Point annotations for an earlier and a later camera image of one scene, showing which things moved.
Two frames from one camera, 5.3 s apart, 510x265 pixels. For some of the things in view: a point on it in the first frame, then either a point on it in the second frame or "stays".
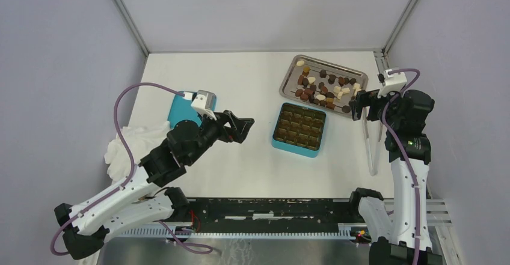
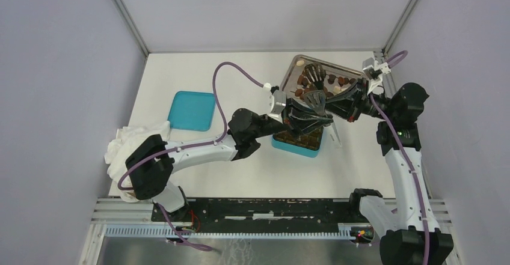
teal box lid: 181,109 stays
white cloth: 142,141 stays
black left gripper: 238,134 to 302,119
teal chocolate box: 299,130 stays
